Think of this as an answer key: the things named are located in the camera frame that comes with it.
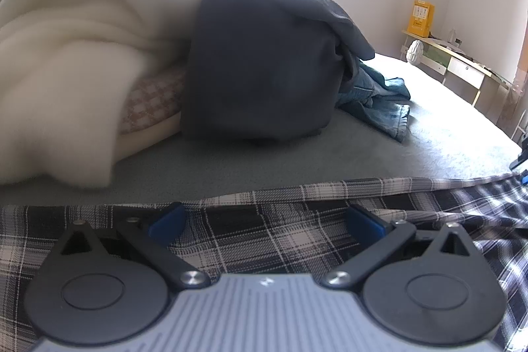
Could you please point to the cream fleece blanket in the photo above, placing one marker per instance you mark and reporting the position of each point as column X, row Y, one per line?
column 62, row 67

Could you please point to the yellow box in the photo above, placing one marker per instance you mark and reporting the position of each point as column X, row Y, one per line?
column 420, row 18

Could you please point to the blue jeans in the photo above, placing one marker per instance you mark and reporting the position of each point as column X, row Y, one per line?
column 383, row 113

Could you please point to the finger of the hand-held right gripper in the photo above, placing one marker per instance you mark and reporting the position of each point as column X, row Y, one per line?
column 522, row 163

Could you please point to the black white plaid shirt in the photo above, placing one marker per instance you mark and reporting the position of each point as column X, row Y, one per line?
column 268, row 232

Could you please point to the checked pillow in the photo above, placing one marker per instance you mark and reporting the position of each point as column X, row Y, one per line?
column 152, row 96

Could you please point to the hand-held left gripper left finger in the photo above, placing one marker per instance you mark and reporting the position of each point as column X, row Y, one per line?
column 167, row 222

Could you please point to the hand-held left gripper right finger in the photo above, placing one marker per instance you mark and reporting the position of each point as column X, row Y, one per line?
column 363, row 222

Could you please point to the desk with drawers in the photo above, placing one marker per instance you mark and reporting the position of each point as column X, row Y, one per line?
column 464, row 71

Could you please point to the white ribbed object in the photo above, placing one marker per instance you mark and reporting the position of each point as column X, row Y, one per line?
column 414, row 51

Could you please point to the dark navy garment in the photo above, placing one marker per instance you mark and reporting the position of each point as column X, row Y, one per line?
column 255, row 67

